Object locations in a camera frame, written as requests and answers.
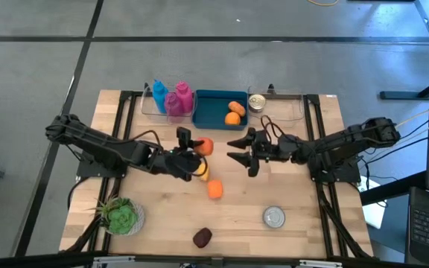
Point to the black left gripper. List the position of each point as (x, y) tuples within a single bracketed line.
[(177, 165)]

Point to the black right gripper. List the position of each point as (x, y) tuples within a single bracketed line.
[(274, 149)]

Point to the red-orange tomato toy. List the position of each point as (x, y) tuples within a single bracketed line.
[(206, 147)]

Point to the round orange fruit toy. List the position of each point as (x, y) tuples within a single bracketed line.
[(232, 118)]

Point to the yellow food toy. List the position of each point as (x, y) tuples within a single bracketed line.
[(205, 175)]

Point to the oblong orange-brown food toy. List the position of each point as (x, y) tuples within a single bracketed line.
[(237, 108)]

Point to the purple squeeze bottle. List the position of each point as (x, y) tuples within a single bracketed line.
[(173, 106)]

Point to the pink squeeze bottle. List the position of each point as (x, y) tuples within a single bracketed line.
[(184, 97)]

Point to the gold-lid tin can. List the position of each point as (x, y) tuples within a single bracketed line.
[(257, 103)]

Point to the blue squeeze bottle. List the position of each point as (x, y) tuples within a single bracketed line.
[(159, 97)]

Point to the silver-lid tin can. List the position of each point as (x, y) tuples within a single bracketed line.
[(273, 217)]

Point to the dark maroon food toy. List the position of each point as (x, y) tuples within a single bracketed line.
[(202, 237)]

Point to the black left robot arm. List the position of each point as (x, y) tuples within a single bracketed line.
[(99, 147)]

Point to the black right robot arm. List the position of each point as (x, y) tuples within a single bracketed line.
[(341, 139)]

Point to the orange blocky food toy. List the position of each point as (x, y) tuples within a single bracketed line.
[(215, 189)]

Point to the teal plastic bin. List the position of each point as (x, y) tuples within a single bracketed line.
[(210, 109)]

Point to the clear plastic bin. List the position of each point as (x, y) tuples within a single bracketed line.
[(285, 109), (147, 109)]

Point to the dark table crossbar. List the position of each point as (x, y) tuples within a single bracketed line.
[(281, 96)]

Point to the small black clamp knob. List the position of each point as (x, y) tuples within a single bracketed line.
[(271, 88), (146, 87)]

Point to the potted green succulent plant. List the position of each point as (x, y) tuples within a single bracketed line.
[(121, 219)]

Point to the white box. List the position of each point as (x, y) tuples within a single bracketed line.
[(372, 214)]

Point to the black desk leg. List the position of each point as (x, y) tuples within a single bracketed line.
[(393, 190)]

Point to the black desk foot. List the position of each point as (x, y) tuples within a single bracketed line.
[(400, 95)]

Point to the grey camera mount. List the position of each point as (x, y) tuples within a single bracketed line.
[(217, 261)]

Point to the silver metal bracket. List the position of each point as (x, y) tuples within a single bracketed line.
[(114, 260), (320, 263)]

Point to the black frame beam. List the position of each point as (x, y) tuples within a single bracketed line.
[(32, 260)]

